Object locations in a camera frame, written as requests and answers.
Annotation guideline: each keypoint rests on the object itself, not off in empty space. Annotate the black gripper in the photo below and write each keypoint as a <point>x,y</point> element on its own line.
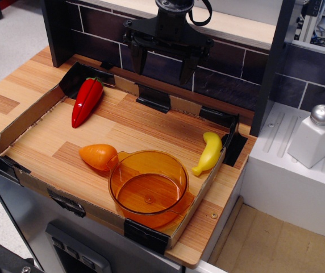
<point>168,32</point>

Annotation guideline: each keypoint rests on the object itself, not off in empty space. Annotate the orange plastic toy carrot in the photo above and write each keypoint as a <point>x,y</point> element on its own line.
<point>98,156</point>

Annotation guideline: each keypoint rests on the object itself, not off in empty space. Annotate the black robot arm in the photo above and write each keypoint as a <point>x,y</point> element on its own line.
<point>184,5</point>

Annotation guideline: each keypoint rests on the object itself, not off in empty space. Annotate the cardboard fence with black tape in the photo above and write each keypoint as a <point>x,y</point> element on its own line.
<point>39,150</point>

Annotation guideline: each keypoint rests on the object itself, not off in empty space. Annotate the transparent orange plastic pot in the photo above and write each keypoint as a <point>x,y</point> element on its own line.
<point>150,187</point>

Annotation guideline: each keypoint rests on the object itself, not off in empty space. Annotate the red plastic toy chili pepper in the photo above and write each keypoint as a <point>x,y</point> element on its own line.
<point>89,94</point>

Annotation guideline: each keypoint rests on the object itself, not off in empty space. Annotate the yellow plastic toy banana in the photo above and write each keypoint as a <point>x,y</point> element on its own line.
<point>210,154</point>

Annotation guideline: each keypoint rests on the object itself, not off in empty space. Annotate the white toy sink drainboard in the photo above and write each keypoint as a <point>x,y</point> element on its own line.
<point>276,183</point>

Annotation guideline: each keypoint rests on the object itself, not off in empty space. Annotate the white salt shaker silver cap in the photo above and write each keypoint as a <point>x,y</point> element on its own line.
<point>308,143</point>

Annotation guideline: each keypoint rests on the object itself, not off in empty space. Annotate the grey toy oven front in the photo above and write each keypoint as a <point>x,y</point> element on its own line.
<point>60,241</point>

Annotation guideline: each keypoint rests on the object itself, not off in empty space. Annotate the dark grey shelf frame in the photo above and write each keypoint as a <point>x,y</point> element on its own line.
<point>233,79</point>

